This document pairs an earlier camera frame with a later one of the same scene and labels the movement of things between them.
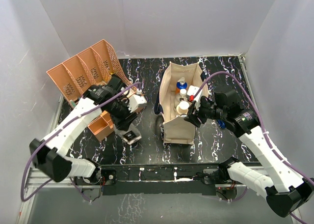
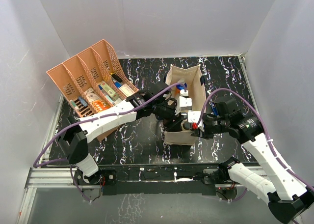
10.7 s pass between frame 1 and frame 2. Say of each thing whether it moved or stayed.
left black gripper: moved
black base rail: stayed
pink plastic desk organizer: stayed
